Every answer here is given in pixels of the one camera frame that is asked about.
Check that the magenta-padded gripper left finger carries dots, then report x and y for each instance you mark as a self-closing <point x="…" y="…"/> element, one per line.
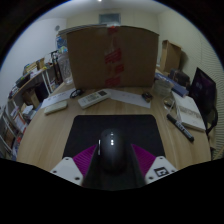
<point x="66" y="170"/>

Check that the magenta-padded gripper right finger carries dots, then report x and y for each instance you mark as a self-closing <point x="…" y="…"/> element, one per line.
<point x="160" y="170"/>

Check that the black computer mouse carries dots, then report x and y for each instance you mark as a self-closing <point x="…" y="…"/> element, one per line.
<point x="112" y="150"/>

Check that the black mouse pad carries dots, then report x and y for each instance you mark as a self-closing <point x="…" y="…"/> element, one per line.
<point x="83" y="133"/>

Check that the black marker pen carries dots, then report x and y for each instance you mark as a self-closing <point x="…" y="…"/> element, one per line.
<point x="180" y="127"/>

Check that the small white case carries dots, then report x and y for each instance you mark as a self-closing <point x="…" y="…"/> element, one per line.
<point x="56" y="107"/>

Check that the small black clip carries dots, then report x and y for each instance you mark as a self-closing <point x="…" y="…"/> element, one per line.
<point x="147" y="96"/>

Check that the white remote control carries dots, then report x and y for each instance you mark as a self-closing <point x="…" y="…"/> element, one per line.
<point x="94" y="99"/>

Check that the blue book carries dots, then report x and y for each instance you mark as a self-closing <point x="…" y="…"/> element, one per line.
<point x="178" y="88"/>

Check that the shelf unit with books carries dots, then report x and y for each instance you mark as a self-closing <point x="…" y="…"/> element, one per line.
<point x="20" y="100"/>

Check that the black office chair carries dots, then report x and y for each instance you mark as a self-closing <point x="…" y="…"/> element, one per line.
<point x="203" y="90"/>

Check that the clear plastic bottle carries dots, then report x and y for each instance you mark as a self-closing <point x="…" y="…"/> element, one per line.
<point x="65" y="70"/>

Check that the large brown cardboard box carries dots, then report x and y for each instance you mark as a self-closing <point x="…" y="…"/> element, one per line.
<point x="90" y="60"/>

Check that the tall brown cardboard box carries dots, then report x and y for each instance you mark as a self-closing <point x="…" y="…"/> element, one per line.
<point x="171" y="55"/>

